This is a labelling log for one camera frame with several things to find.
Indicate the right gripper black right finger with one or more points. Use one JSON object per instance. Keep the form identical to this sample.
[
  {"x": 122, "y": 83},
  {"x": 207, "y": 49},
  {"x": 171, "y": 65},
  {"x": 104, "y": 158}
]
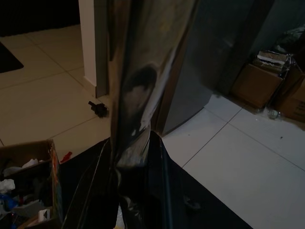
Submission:
[{"x": 158, "y": 171}]

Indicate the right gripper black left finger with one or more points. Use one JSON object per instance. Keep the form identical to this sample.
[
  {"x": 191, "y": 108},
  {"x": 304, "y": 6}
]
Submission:
[{"x": 93, "y": 190}]

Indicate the large black floor mat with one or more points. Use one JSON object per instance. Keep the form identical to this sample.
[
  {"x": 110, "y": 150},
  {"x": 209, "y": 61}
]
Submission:
[{"x": 214, "y": 205}]

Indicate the small black floor mat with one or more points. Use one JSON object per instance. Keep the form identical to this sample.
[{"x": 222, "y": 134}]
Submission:
[{"x": 8, "y": 58}]

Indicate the red scrap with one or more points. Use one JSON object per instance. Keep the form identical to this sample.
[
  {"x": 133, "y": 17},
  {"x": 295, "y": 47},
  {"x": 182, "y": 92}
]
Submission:
[{"x": 66, "y": 157}]

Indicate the open cardboard box of rubbish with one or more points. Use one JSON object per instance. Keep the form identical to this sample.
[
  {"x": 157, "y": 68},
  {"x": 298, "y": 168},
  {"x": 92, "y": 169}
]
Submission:
[{"x": 28, "y": 181}]

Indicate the small black plastic object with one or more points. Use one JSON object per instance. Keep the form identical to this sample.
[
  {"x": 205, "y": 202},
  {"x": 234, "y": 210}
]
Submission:
[{"x": 100, "y": 111}]

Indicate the grey door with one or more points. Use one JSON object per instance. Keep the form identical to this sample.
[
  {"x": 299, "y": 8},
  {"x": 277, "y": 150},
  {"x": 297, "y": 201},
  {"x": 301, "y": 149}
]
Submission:
[{"x": 202, "y": 71}]

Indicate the crumpled clear plastic bottle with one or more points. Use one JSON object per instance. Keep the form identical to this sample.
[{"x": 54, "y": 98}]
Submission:
[{"x": 272, "y": 114}]

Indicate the plain brown cardboard box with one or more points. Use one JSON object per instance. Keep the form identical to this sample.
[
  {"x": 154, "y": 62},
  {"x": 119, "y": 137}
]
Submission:
[{"x": 255, "y": 86}]

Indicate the cardboard box with black print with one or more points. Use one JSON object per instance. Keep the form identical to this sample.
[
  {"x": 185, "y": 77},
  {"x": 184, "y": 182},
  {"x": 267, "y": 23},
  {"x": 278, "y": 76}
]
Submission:
[{"x": 294, "y": 100}]

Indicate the stack of flattened cardboard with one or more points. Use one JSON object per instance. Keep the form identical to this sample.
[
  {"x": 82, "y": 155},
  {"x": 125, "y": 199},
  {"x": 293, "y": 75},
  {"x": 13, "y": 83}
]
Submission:
[{"x": 271, "y": 59}]

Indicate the dark plastic bag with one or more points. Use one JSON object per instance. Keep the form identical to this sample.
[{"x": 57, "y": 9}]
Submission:
[{"x": 293, "y": 38}]

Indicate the white door frame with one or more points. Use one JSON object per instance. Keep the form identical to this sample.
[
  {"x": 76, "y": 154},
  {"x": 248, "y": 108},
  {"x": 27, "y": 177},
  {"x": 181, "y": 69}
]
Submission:
[{"x": 89, "y": 47}]

